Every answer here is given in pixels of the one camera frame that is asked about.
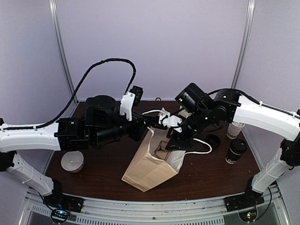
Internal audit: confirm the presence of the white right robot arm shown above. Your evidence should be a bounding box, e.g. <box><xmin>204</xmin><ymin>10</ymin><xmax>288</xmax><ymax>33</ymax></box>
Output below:
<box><xmin>159</xmin><ymin>83</ymin><xmax>300</xmax><ymax>207</ymax></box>

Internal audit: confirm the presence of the aluminium front rail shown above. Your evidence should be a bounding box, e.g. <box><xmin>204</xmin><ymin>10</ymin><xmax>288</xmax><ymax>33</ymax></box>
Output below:
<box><xmin>21</xmin><ymin>185</ymin><xmax>290</xmax><ymax>225</ymax></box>

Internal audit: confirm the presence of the aluminium frame post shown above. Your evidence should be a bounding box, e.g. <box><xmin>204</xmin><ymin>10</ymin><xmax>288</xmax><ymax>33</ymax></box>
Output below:
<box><xmin>49</xmin><ymin>0</ymin><xmax>75</xmax><ymax>95</ymax></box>
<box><xmin>231</xmin><ymin>0</ymin><xmax>256</xmax><ymax>89</ymax></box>

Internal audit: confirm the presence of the left aluminium frame post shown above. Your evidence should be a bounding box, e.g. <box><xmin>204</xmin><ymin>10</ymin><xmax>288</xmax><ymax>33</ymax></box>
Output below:
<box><xmin>49</xmin><ymin>0</ymin><xmax>75</xmax><ymax>95</ymax></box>

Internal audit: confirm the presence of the black paper coffee cup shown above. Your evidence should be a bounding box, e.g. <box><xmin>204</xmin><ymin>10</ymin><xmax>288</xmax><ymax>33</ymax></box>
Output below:
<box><xmin>225</xmin><ymin>146</ymin><xmax>245</xmax><ymax>164</ymax></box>

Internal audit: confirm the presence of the right aluminium frame post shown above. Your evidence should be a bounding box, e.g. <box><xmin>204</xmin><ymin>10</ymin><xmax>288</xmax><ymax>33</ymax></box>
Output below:
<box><xmin>231</xmin><ymin>0</ymin><xmax>256</xmax><ymax>89</ymax></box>

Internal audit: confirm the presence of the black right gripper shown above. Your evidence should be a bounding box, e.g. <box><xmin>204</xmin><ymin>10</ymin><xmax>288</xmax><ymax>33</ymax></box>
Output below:
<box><xmin>165</xmin><ymin>107</ymin><xmax>212</xmax><ymax>150</ymax></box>

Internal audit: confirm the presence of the white ceramic bowl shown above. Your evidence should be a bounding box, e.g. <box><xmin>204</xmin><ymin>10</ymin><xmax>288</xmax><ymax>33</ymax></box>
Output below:
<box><xmin>60</xmin><ymin>151</ymin><xmax>84</xmax><ymax>173</ymax></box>

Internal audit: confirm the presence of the brown paper takeout bag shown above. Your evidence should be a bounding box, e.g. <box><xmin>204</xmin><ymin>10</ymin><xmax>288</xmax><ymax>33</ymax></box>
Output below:
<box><xmin>121</xmin><ymin>110</ymin><xmax>213</xmax><ymax>193</ymax></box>

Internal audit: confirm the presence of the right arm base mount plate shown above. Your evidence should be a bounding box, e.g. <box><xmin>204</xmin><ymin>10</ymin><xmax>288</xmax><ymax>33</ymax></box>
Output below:
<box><xmin>224</xmin><ymin>191</ymin><xmax>264</xmax><ymax>212</ymax></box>

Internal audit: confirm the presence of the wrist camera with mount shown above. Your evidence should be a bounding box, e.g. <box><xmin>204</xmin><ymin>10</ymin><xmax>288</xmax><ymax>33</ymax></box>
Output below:
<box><xmin>158</xmin><ymin>108</ymin><xmax>183</xmax><ymax>133</ymax></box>
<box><xmin>119</xmin><ymin>85</ymin><xmax>143</xmax><ymax>121</ymax></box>

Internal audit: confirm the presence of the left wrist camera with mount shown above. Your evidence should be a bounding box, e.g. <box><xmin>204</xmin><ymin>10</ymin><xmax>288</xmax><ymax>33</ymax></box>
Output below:
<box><xmin>119</xmin><ymin>85</ymin><xmax>143</xmax><ymax>121</ymax></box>

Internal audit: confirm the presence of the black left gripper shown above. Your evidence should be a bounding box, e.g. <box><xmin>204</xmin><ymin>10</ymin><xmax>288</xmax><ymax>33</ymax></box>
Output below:
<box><xmin>92</xmin><ymin>111</ymin><xmax>154</xmax><ymax>147</ymax></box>

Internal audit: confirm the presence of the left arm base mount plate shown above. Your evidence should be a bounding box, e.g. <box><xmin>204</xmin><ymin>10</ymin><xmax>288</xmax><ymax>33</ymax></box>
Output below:
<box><xmin>44</xmin><ymin>194</ymin><xmax>84</xmax><ymax>213</ymax></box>

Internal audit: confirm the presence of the cream ribbed ceramic mug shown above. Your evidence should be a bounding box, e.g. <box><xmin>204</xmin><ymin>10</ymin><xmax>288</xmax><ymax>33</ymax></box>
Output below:
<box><xmin>178</xmin><ymin>108</ymin><xmax>191</xmax><ymax>118</ymax></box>

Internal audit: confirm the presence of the white cup holding straws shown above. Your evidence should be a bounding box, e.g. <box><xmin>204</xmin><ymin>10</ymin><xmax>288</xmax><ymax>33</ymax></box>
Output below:
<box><xmin>226</xmin><ymin>122</ymin><xmax>245</xmax><ymax>139</ymax></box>

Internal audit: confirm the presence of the black plastic cup lid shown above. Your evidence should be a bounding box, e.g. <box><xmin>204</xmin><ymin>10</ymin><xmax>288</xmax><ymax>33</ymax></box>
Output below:
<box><xmin>230</xmin><ymin>138</ymin><xmax>247</xmax><ymax>154</ymax></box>

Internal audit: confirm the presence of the stack of black cup lids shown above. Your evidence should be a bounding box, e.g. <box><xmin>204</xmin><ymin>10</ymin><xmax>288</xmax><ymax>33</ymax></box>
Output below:
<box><xmin>205</xmin><ymin>134</ymin><xmax>221</xmax><ymax>149</ymax></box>

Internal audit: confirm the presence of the cardboard cup carrier tray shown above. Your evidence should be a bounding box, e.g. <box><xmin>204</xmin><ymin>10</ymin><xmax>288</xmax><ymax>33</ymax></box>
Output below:
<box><xmin>154</xmin><ymin>141</ymin><xmax>172</xmax><ymax>160</ymax></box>

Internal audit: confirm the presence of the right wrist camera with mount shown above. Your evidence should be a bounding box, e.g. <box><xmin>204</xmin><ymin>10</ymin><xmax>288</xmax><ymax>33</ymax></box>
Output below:
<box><xmin>158</xmin><ymin>108</ymin><xmax>183</xmax><ymax>133</ymax></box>

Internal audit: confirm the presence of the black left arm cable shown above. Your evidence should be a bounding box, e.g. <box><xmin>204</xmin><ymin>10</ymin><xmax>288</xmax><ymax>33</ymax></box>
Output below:
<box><xmin>0</xmin><ymin>59</ymin><xmax>137</xmax><ymax>132</ymax></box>

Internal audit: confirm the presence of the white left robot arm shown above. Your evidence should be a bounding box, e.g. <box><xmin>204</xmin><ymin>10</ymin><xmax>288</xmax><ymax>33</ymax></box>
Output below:
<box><xmin>0</xmin><ymin>92</ymin><xmax>158</xmax><ymax>208</ymax></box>

